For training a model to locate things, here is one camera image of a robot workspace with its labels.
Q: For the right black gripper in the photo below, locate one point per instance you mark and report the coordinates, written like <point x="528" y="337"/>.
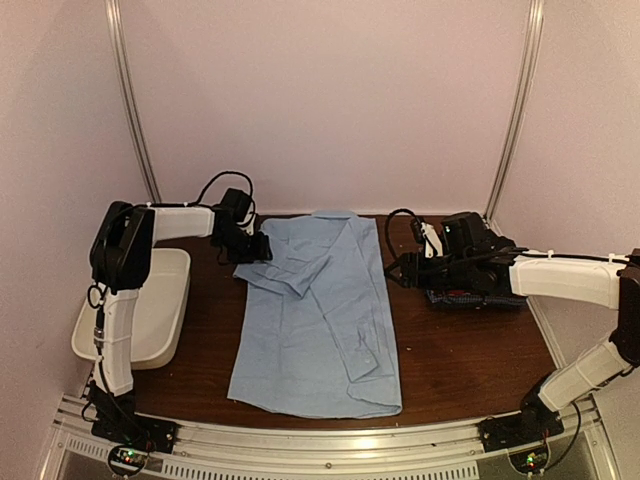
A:
<point x="413" y="274"/>

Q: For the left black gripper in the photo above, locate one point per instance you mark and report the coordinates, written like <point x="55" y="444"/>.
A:
<point x="258" y="252"/>

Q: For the light blue long sleeve shirt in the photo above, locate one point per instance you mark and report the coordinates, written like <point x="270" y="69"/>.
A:
<point x="318" y="338"/>

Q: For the white plastic tub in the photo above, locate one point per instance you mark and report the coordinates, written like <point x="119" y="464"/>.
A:
<point x="160" y="309"/>

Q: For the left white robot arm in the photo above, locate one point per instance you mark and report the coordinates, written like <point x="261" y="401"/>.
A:
<point x="120" y="260"/>

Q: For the folded blue checked shirt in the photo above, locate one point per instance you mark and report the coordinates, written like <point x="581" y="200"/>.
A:
<point x="468" y="302"/>

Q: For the right circuit board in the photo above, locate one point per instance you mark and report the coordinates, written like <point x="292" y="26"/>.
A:
<point x="529" y="461"/>

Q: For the circuit board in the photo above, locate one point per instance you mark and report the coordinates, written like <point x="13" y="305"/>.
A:
<point x="123" y="460"/>
<point x="529" y="461"/>

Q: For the left circuit board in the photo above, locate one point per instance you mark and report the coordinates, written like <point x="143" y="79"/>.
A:
<point x="123" y="460"/>

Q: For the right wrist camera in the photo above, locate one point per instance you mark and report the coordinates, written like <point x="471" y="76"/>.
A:
<point x="426" y="235"/>

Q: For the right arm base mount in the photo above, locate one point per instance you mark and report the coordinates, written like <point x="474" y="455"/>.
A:
<point x="533" y="423"/>

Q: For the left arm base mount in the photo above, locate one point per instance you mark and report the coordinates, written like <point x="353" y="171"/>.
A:
<point x="117" y="421"/>

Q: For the left aluminium frame post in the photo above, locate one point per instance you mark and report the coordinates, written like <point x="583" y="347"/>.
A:
<point x="123" y="71"/>

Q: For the aluminium frame post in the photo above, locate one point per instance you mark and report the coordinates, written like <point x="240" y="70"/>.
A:
<point x="528" y="65"/>
<point x="123" y="71"/>

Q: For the right aluminium frame post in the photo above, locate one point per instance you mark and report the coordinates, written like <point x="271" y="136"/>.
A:
<point x="528" y="65"/>

